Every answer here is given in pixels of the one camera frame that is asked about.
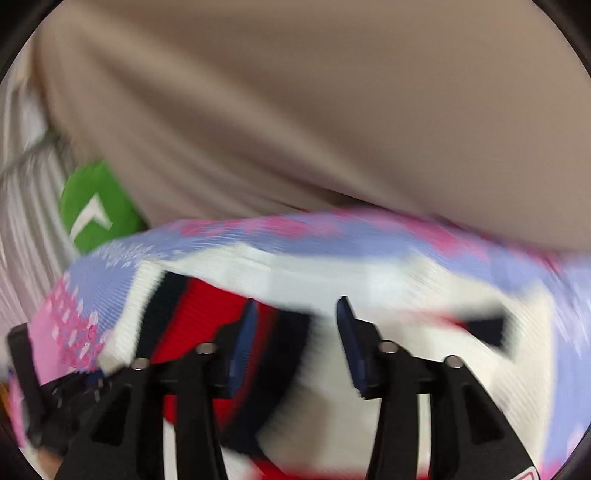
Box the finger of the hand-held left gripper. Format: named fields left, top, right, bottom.
left=7, top=324, right=47, bottom=425
left=28, top=367, right=134, bottom=455

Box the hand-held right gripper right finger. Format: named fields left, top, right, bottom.
left=336, top=296, right=541, bottom=480

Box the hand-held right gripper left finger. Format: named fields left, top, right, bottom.
left=58, top=299, right=259, bottom=480

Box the white knitted sweater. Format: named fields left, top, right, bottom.
left=99, top=242, right=557, bottom=480

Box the pink floral bed sheet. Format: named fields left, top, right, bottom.
left=7, top=208, right=591, bottom=480

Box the silver satin curtain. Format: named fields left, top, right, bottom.
left=0, top=69, right=79, bottom=333

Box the green plush cushion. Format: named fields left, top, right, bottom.
left=59, top=159, right=148, bottom=254

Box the grey curved pole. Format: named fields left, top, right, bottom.
left=0, top=134, right=61, bottom=181

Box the beige cloth curtain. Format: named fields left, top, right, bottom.
left=30, top=0, right=591, bottom=252

